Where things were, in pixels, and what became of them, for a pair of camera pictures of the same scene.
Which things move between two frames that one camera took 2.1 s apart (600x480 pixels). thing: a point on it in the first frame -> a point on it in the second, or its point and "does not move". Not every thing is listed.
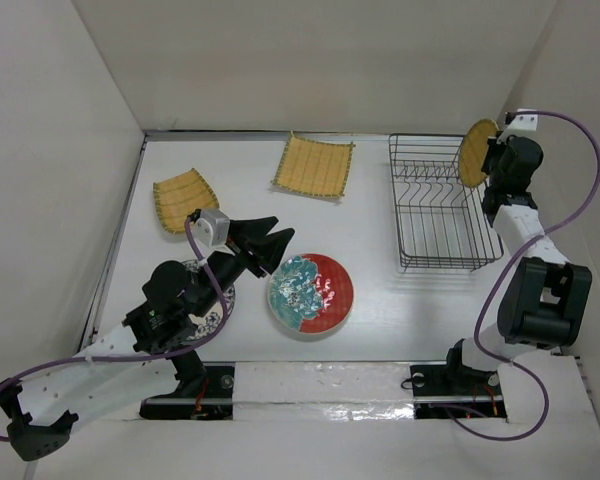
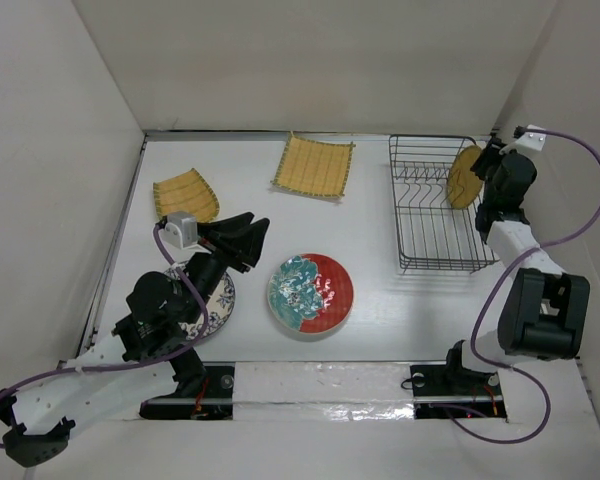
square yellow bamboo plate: (314, 167) does not move
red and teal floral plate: (310, 293) does not move
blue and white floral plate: (210, 321) does not move
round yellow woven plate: (474, 150) -> (464, 186)
